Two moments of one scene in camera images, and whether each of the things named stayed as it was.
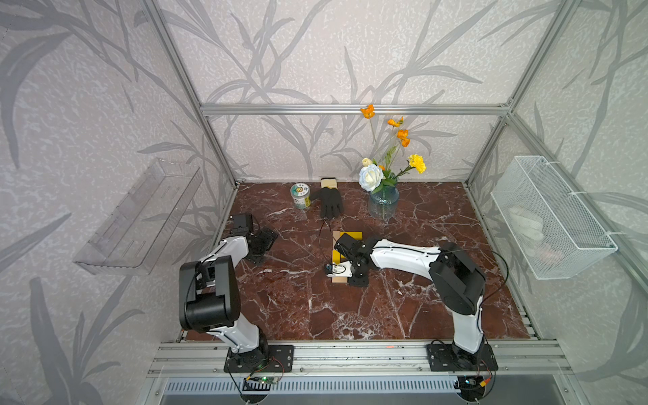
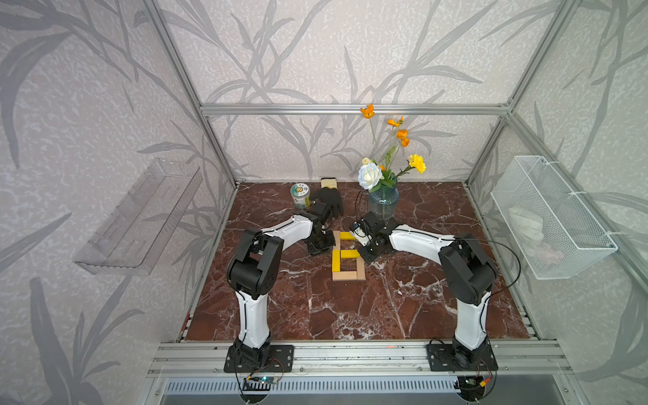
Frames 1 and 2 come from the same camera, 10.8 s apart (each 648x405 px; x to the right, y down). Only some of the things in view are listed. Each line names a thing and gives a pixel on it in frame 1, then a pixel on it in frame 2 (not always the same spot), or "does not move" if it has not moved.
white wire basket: [558, 236] does not move
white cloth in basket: [531, 228] does not move
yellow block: [336, 256] does not move
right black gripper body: [358, 278] -> [368, 251]
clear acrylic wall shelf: [132, 238] does not move
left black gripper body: [262, 241] -> [323, 242]
